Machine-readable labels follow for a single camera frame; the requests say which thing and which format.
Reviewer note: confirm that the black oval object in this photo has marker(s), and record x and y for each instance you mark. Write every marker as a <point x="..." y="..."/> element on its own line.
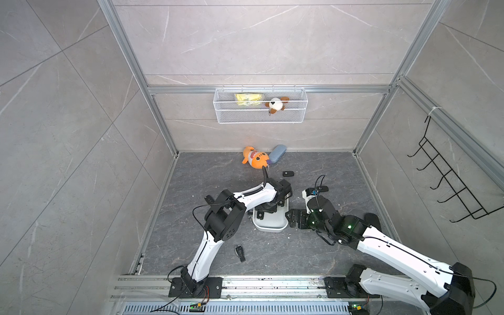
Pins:
<point x="372" y="220"/>

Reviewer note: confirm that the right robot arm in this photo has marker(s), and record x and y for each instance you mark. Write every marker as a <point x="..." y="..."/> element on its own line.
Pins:
<point x="434" y="286"/>

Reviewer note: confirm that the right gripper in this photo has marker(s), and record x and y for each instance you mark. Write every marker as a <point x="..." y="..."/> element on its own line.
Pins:
<point x="300" y="213"/>

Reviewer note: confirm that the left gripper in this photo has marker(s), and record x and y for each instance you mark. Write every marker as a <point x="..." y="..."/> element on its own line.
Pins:
<point x="273" y="210"/>

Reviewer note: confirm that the yellow item in basket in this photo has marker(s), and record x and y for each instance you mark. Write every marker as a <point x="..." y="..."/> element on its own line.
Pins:
<point x="249" y="99"/>

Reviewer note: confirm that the brown white plush dog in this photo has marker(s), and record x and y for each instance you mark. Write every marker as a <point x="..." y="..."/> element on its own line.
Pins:
<point x="277" y="104"/>

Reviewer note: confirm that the black silver key front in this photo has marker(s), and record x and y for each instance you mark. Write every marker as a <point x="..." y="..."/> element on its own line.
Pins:
<point x="239" y="250"/>

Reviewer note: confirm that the blue grey pouch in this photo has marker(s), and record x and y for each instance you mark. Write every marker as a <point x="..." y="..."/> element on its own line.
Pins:
<point x="277" y="153"/>

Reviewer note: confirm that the black wall hook rack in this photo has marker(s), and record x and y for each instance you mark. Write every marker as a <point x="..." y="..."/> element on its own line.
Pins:
<point x="471" y="206"/>

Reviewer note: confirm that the white wire wall basket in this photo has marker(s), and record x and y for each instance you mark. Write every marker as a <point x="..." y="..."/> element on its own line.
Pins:
<point x="228" y="112"/>

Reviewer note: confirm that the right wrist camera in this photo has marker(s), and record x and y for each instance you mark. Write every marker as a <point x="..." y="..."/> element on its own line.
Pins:
<point x="307" y="195"/>

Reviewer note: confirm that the orange plush toy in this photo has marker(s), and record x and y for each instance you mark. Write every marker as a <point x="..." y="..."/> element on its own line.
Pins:
<point x="255" y="158"/>

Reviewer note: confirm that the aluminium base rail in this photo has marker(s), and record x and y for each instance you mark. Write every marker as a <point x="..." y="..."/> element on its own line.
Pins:
<point x="247" y="295"/>

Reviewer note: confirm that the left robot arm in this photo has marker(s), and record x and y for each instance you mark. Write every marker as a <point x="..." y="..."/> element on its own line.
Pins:
<point x="222" y="221"/>

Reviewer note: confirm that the white storage box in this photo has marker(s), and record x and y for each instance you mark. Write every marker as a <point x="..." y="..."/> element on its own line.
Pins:
<point x="272" y="222"/>

